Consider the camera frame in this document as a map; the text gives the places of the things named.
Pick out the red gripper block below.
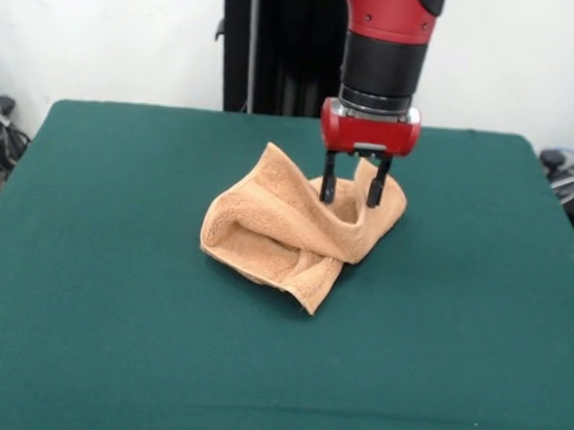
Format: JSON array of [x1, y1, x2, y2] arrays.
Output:
[[315, 96, 424, 210]]

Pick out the tan terry towel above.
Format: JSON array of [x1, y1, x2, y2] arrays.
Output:
[[195, 138, 413, 322]]

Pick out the dark green table cloth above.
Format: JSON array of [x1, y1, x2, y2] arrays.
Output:
[[0, 94, 574, 430]]

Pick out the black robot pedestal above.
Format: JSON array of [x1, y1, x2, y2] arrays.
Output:
[[207, 0, 353, 121]]

